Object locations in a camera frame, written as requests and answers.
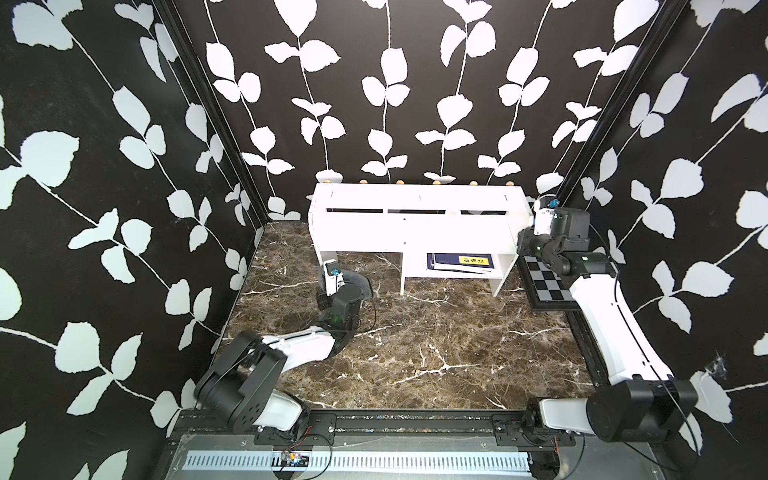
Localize grey microfibre cloth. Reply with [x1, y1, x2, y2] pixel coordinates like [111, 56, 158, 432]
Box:
[341, 270, 374, 300]

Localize white perforated cable duct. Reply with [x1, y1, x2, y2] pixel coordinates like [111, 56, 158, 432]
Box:
[182, 450, 531, 475]

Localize black white checkerboard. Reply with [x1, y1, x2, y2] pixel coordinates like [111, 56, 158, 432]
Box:
[516, 256, 580, 311]

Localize white wooden bookshelf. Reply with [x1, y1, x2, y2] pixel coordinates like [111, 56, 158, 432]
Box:
[308, 183, 534, 295]

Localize dark blue book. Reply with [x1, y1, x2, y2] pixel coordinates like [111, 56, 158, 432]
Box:
[426, 253, 494, 275]

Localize small electronics board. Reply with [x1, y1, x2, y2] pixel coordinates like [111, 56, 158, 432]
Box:
[275, 452, 310, 471]

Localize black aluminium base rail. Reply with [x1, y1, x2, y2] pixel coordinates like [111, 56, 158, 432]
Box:
[172, 409, 577, 451]

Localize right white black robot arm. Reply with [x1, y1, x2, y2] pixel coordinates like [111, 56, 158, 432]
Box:
[518, 205, 698, 443]

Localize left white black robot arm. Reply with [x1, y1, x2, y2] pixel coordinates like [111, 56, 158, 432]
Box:
[194, 260, 374, 439]

